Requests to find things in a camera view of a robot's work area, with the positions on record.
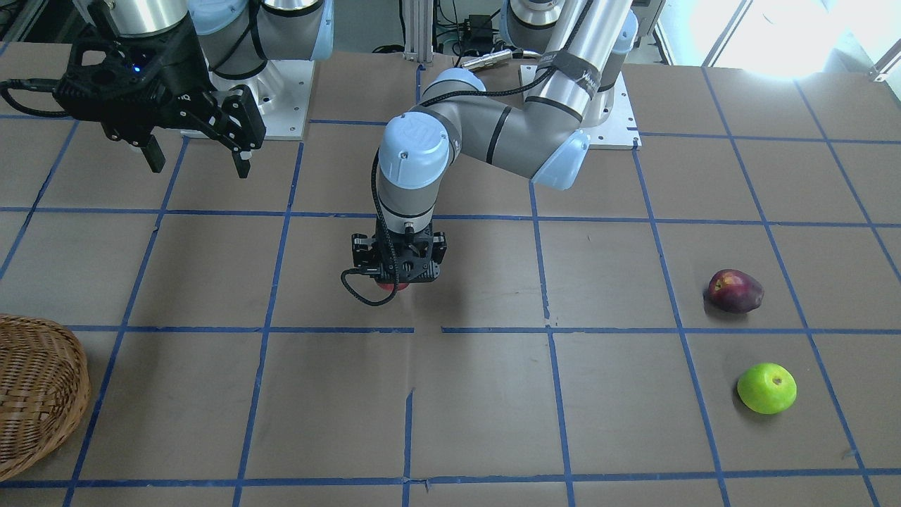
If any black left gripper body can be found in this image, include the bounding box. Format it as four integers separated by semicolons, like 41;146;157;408
351;231;447;284

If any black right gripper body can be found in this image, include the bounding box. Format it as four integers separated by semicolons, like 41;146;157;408
53;28;219;142

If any red yellow apple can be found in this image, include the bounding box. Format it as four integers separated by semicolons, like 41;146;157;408
376;280;409;292

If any dark red apple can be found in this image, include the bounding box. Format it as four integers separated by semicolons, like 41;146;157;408
704;269;764;314

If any green apple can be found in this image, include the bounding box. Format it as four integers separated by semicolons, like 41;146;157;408
736;363;798;415

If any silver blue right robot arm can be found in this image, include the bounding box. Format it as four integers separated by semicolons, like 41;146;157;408
52;1;334;177

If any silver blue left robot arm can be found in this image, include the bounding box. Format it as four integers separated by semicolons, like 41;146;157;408
351;1;638;285

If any woven wicker basket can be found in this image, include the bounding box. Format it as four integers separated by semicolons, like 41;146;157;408
1;314;91;481

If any silver metal cylinder connector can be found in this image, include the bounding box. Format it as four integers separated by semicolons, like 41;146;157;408
460;49;514;72

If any black power adapter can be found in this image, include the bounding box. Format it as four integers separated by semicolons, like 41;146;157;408
461;14;496;45

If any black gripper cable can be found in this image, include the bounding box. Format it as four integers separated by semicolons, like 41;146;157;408
341;268;401;307

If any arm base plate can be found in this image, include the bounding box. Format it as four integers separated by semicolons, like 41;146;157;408
210;60;316;141
519;65;641;150

